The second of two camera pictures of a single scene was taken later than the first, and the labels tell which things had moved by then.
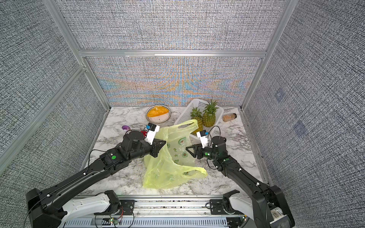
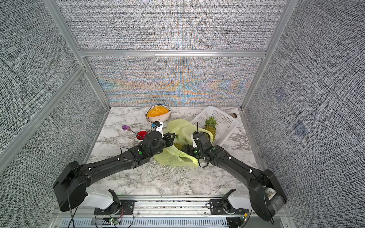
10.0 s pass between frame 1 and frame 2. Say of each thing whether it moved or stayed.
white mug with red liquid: stayed
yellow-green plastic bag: moved
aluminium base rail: stayed
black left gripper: moved
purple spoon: stayed
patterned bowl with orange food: stayed
